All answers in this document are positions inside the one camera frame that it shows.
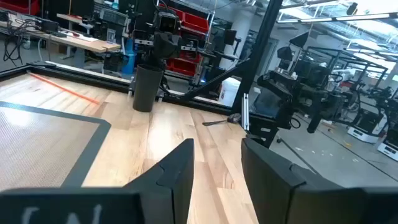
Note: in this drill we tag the tall black cup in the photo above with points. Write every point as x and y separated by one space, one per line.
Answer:
147 90

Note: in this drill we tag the red storage bin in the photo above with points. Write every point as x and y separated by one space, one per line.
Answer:
196 23
182 67
18 5

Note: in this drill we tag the neighbouring black robot rig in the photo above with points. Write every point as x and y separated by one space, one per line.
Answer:
273 99

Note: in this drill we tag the ceiling light bar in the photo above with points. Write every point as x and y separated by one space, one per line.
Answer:
335 18

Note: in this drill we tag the black aluminium table frame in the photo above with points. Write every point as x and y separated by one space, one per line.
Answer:
259 46

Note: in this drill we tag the metal spoon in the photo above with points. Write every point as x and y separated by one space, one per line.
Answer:
234 118

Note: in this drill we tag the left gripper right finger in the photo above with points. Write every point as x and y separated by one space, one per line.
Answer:
270 186

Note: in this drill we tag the thin orange stick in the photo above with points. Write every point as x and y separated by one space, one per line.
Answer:
63 88

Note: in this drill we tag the wooden desk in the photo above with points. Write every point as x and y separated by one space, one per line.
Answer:
77 42

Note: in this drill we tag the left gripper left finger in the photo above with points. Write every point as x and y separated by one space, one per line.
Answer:
174 180

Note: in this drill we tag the blue water jug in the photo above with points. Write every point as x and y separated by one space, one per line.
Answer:
129 59

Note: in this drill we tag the beige mat with grey border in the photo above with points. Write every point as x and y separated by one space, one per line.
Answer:
37 146

